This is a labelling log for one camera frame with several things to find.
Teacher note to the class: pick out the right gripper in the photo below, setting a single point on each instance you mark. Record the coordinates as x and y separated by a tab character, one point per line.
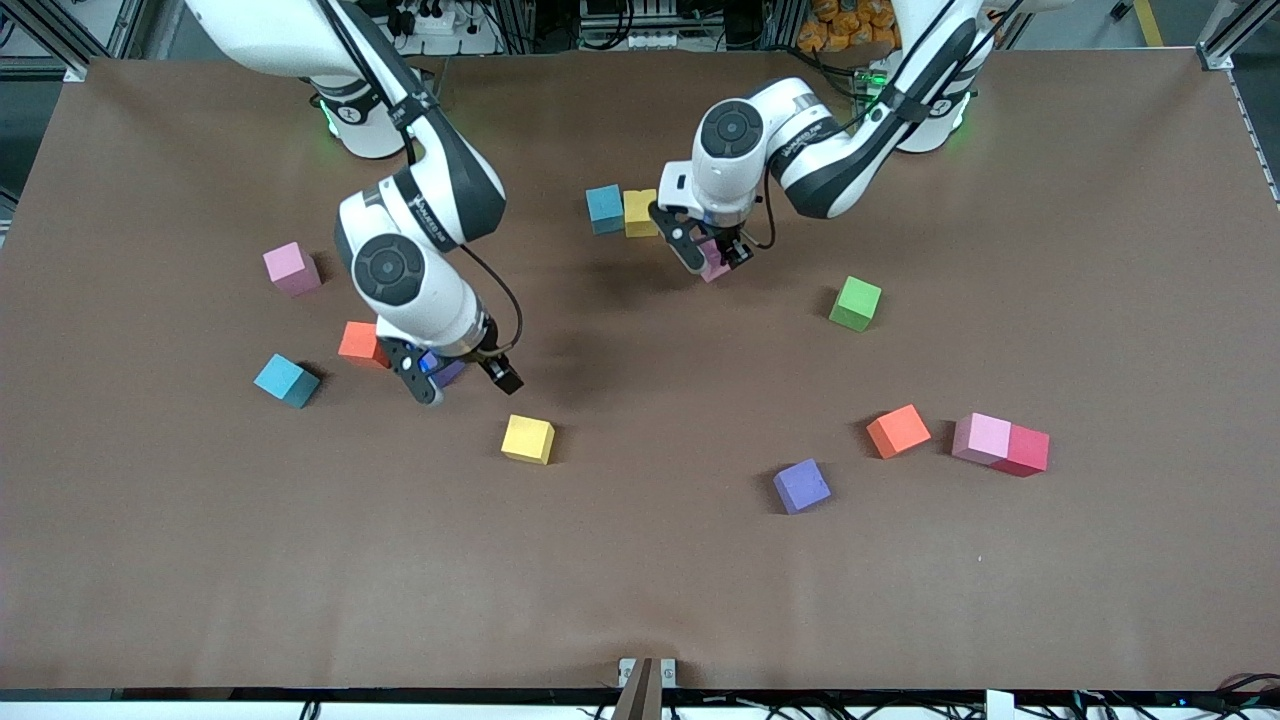
491	361

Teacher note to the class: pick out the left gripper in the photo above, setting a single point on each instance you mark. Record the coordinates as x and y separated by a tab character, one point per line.
737	247

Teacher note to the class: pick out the pink foam block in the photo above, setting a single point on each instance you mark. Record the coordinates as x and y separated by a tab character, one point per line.
714	268
290	268
980	437

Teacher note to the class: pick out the yellow foam block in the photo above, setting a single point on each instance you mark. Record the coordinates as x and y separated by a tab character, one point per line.
527	438
640	212

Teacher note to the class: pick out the blue foam block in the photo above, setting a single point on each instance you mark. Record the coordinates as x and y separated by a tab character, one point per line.
604	209
285	379

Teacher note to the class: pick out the green foam block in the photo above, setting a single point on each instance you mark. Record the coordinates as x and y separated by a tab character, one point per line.
855	303

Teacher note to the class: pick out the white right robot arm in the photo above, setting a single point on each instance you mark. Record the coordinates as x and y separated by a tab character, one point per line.
430	300

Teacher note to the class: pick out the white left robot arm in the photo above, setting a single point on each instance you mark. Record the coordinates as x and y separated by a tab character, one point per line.
830	170

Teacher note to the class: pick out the purple foam block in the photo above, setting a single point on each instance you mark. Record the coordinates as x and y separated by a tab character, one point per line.
801	485
450	374

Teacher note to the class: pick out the orange foam block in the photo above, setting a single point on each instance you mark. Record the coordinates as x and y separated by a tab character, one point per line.
358	343
898	430

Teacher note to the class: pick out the white slotted power strip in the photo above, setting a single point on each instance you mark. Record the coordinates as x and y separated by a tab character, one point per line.
640	40

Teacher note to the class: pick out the bag of orange items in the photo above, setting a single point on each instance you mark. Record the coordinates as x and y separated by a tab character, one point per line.
840	25

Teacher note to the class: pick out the brown table cover sheet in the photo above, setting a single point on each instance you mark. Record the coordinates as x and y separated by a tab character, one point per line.
640	580

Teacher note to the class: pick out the white power strip with plugs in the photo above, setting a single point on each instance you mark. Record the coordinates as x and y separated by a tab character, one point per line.
460	30

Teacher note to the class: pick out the red foam block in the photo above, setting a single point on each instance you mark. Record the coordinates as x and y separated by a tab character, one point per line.
1025	450

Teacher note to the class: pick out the small white box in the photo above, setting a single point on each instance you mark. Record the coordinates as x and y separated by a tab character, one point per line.
1000	705

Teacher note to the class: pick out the brown camera mount with bracket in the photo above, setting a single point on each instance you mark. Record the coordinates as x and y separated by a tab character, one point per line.
640	695

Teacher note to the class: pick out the aluminium frame profile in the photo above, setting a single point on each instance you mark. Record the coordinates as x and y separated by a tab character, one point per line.
65	50
1225	40

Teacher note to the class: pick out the silver perforated edge rail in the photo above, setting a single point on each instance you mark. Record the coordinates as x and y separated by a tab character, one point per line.
1255	135

